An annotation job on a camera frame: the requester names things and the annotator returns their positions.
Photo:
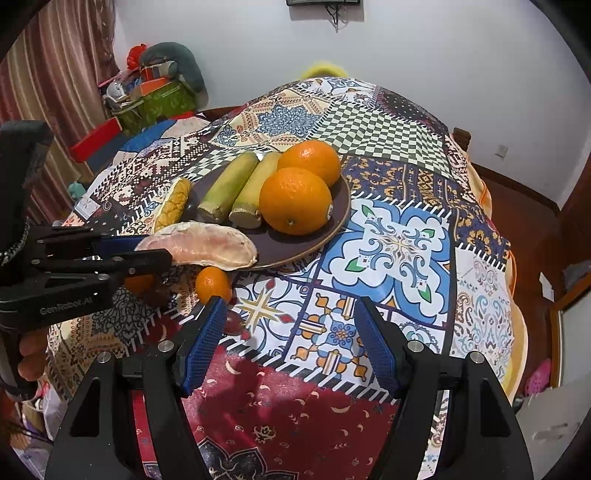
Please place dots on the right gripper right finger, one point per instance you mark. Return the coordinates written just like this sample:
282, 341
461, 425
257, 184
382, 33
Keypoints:
482, 438

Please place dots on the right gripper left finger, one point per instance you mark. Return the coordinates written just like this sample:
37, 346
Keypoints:
97, 437

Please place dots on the small tangerine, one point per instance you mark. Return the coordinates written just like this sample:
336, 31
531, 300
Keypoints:
139, 285
212, 282

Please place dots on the pomelo piece with rind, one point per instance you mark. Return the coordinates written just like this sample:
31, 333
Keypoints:
172, 207

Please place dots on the peeled pomelo segment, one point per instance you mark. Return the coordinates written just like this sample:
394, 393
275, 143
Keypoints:
203, 244

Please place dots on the sugarcane piece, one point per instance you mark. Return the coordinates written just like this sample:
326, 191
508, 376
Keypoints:
245, 212
217, 202

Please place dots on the large orange with sticker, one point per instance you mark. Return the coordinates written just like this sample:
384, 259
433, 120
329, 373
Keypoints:
295, 202

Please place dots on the person's hand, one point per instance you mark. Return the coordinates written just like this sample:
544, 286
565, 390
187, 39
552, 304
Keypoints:
33, 347

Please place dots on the red box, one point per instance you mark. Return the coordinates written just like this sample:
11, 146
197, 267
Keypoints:
95, 140

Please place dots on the patchwork patterned tablecloth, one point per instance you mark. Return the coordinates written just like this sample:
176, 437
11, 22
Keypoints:
294, 396

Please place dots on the striped brown curtain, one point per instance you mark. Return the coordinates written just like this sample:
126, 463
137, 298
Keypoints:
51, 73

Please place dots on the green storage box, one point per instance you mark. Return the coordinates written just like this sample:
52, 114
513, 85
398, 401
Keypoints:
165, 102

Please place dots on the dark purple plate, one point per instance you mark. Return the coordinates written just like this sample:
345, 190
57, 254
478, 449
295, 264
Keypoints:
277, 249

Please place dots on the red plastic bag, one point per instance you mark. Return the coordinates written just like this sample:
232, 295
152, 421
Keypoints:
133, 56

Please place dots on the grey plush pillow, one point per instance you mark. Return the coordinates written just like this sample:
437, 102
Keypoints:
174, 61

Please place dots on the wall power socket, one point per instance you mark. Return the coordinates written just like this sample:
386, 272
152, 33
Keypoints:
501, 151

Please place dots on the small wall monitor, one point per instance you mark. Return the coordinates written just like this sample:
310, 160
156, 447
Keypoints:
294, 3

